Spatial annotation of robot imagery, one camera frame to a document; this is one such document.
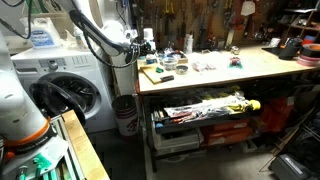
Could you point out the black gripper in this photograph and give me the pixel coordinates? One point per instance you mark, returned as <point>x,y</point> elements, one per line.
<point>132,53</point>

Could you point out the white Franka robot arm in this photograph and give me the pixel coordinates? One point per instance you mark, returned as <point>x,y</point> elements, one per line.
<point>13,100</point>

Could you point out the brown wooden board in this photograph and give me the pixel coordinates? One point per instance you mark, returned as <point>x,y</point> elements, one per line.
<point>150,74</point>

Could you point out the white bottle blue label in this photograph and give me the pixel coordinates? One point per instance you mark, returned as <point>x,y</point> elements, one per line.
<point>150,50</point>

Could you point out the white cabinet panel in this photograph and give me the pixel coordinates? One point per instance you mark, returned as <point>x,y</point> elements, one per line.
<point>125,80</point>

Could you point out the small wooden box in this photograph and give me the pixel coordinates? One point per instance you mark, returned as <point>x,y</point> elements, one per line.
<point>182,59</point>

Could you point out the round metal tin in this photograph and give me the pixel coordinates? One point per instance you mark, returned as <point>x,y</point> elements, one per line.
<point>181,69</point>

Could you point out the white spray bottle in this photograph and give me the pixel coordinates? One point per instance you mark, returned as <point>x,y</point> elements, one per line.
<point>79,38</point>

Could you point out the slim white bottle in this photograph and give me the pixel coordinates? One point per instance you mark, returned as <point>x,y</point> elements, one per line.
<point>188,43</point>

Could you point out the white plastic bucket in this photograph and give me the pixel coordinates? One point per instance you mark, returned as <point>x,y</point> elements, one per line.
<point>126,116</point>

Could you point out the white front-load washing machine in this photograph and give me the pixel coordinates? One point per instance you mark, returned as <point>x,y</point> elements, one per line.
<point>100,110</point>

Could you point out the clear plastic bags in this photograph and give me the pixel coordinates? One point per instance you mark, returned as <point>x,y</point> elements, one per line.
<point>203,66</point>

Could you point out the small blue ball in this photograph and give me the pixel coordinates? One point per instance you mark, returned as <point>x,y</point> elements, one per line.
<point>159,125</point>

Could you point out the clear bag of tools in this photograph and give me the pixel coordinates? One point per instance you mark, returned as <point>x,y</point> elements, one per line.
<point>206,106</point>

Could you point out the white detergent jug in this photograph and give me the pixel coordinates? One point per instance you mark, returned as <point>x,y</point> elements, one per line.
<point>43,33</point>

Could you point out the black tool tray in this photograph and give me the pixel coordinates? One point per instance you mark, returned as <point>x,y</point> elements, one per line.
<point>200,123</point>

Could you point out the shiny metal part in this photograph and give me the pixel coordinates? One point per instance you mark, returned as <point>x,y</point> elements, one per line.
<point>235,50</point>

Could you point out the red and green toy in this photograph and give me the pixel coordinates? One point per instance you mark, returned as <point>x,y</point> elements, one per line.
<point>235,62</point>

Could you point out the light wooden plank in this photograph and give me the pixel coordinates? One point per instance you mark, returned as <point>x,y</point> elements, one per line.
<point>83,150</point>

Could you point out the orange cardboard box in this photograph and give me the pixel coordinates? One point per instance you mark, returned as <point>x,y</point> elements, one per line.
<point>230,137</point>
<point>230,125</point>

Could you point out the white scraper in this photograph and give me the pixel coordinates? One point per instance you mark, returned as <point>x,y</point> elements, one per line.
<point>248,7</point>

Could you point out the wooden top workbench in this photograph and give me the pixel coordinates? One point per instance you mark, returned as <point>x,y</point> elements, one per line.
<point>260,63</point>

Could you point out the yellow glove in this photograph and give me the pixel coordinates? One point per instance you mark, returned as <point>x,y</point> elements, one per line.
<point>253,104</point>

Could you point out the black cylinder cup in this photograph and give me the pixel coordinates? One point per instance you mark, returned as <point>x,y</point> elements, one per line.
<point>288,50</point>

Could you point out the wooden cubby organizer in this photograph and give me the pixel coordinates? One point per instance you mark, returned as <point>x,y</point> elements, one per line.
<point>305,25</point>

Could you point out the pink disc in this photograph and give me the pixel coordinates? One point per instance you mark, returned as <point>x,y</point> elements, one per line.
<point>308,61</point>

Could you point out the black tape roll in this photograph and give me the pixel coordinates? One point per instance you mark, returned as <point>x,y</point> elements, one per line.
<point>311,50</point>

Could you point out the black floor box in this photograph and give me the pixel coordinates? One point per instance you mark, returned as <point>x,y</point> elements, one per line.
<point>288,168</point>

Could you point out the pegboard tool wall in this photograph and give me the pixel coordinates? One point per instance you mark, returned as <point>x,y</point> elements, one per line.
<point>206,23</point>

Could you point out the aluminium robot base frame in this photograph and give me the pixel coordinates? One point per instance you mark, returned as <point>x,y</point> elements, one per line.
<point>68,156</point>

